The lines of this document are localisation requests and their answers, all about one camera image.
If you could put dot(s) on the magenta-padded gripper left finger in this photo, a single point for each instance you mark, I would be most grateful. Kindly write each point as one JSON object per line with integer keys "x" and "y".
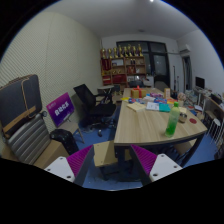
{"x": 61, "y": 166}

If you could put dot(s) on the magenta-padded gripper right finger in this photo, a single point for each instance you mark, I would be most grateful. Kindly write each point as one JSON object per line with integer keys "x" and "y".
{"x": 163, "y": 166}

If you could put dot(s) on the green drink bottle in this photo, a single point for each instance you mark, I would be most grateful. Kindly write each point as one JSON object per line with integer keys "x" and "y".
{"x": 172, "y": 121}

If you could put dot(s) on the black floor bag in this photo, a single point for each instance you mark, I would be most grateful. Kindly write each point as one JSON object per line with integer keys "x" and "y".
{"x": 65, "y": 140}

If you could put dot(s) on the silver ribbed suitcase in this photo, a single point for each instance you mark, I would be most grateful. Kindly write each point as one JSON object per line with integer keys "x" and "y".
{"x": 28, "y": 141}

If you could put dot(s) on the purple sign board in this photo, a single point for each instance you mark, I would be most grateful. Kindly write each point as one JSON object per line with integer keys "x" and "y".
{"x": 60, "y": 109}

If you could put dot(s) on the yellow notebook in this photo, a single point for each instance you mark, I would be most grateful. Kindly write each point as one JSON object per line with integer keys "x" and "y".
{"x": 182, "y": 109}

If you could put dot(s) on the white round stool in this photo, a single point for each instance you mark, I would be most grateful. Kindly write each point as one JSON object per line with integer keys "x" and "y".
{"x": 215, "y": 126}

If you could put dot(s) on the pale yellow envelope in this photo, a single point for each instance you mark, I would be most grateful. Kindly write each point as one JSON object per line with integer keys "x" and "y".
{"x": 136, "y": 106}

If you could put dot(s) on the black office chair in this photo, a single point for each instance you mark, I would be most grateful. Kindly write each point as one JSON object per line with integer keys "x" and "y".
{"x": 91, "y": 105}

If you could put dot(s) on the yellow gift box red ribbon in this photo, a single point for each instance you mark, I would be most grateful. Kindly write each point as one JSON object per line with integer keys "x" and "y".
{"x": 137, "y": 93}

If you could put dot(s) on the dark grey travel bag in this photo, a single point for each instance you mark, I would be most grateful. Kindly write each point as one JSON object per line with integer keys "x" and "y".
{"x": 18, "y": 100}

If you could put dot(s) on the black computer monitor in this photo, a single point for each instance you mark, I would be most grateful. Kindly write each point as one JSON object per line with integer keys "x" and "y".
{"x": 200, "y": 82}

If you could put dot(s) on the wooden shelf unit with trophies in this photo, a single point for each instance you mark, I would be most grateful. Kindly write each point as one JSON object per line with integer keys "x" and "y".
{"x": 123, "y": 70}

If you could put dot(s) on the white wall air conditioner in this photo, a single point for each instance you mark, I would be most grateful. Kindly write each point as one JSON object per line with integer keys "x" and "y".
{"x": 185, "y": 49}

